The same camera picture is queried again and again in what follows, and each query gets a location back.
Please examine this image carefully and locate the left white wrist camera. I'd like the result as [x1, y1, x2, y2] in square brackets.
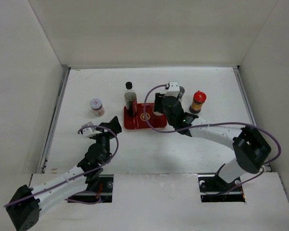
[81, 122, 102, 138]

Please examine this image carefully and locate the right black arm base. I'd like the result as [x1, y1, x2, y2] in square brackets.
[197, 170, 245, 203]

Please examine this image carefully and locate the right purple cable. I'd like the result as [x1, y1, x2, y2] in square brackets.
[143, 83, 280, 170]

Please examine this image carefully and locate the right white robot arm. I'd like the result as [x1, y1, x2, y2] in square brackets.
[154, 93, 271, 191]

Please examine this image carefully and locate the dark soy sauce bottle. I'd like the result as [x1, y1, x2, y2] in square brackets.
[124, 82, 137, 116]

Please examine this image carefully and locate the salt grinder clear lid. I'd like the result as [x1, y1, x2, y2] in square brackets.
[178, 86, 185, 102]

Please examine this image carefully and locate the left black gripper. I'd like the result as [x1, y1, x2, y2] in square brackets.
[92, 116, 121, 163]

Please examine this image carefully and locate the red lacquer tray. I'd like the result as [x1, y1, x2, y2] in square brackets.
[123, 103, 167, 130]

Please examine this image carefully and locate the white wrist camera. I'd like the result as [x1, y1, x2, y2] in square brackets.
[81, 122, 102, 138]
[165, 81, 180, 98]

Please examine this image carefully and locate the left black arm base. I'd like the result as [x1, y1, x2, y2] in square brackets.
[66, 174, 114, 205]

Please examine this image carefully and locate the small white-lid spice jar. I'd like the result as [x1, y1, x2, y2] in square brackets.
[90, 98, 105, 116]

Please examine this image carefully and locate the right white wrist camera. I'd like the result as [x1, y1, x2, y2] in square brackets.
[165, 81, 180, 98]

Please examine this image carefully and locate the red-capped sauce jar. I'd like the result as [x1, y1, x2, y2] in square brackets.
[189, 90, 207, 114]

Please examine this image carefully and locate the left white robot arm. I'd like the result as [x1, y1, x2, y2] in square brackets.
[4, 116, 122, 231]

